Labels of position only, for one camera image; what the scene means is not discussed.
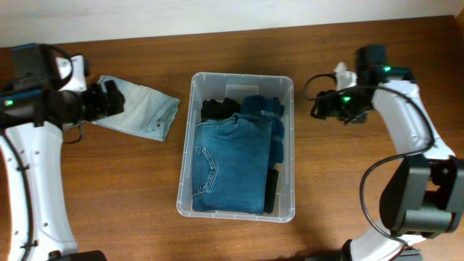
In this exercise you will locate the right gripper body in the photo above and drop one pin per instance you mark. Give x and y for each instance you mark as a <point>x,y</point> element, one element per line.
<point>351,109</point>

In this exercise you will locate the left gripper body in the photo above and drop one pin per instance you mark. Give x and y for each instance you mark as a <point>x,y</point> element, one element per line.
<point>96,104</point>

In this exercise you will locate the light blue jeans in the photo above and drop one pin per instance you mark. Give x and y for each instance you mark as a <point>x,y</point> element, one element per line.
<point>148,113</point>

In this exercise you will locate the blue shirt bundle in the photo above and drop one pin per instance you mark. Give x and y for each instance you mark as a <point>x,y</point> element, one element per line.
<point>272,110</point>

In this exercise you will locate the dark green shirt bundle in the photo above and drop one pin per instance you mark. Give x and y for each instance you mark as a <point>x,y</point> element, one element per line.
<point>270,190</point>

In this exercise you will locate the black shirt bundle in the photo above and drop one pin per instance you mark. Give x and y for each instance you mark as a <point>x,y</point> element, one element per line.
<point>217,110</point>

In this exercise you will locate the medium blue jeans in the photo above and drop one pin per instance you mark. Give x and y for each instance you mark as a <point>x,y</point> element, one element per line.
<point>230,164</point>

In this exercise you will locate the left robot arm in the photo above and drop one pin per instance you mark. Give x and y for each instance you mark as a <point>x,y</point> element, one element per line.
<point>48,95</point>

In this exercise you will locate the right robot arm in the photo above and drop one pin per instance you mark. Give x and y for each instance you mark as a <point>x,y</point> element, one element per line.
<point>424,197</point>

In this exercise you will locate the clear plastic storage bin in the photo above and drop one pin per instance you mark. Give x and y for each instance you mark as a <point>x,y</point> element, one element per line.
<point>214,85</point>

